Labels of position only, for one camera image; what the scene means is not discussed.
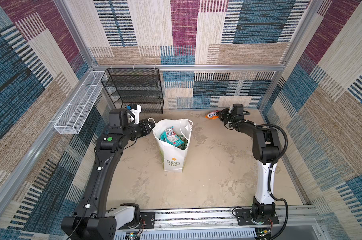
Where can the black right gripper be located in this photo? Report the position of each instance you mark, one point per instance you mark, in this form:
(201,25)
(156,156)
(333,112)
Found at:
(221,113)

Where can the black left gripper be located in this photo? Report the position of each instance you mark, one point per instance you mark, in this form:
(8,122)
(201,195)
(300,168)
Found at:
(146,131)

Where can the orange Fox's candy bag back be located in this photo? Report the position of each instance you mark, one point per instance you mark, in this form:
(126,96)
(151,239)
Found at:
(213,115)

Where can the teal white snack packet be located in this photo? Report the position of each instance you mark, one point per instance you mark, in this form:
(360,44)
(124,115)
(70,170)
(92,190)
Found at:
(169,136)

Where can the white floral paper bag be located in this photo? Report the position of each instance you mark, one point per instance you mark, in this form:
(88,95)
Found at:
(172,157)

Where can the green snack bag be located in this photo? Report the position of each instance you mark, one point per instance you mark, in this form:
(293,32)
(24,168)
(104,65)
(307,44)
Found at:
(183,143)

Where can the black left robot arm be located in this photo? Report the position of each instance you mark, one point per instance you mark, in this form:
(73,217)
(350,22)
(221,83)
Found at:
(103,180)

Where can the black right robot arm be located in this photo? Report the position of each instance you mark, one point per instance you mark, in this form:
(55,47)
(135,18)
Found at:
(267,150)

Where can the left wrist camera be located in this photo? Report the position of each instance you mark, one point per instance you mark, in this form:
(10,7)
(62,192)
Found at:
(134,113)

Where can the black wire mesh shelf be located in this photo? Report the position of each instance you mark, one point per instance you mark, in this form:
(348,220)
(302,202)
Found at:
(140,86)

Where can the white wire mesh basket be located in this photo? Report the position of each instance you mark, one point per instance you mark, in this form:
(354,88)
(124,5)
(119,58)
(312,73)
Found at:
(76,112)

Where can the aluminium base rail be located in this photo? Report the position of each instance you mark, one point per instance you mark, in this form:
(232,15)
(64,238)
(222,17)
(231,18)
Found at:
(294,223)

